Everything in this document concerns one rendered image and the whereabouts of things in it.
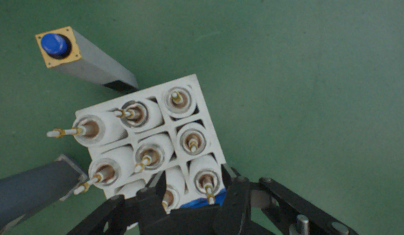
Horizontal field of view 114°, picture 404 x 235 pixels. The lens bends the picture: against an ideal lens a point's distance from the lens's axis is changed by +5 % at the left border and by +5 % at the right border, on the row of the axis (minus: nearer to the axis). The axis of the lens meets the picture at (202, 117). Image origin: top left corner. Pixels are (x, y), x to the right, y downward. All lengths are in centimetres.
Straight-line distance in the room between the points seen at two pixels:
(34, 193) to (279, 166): 92
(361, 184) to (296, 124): 48
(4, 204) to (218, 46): 85
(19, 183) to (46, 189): 6
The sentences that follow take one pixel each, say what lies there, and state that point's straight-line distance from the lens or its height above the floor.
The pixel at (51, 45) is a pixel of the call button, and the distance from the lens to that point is 41.
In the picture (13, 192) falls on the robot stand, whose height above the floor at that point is 20.
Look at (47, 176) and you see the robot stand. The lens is 73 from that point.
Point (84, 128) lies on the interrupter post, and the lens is 41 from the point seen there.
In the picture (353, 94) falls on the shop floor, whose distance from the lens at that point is 103.
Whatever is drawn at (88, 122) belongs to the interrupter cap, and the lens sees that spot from 44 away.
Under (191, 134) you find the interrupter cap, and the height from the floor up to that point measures 25.
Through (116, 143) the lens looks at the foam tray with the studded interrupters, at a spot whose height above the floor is 18.
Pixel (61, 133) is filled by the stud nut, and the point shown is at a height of 33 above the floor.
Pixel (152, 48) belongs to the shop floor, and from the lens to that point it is 70.
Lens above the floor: 61
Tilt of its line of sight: 85 degrees down
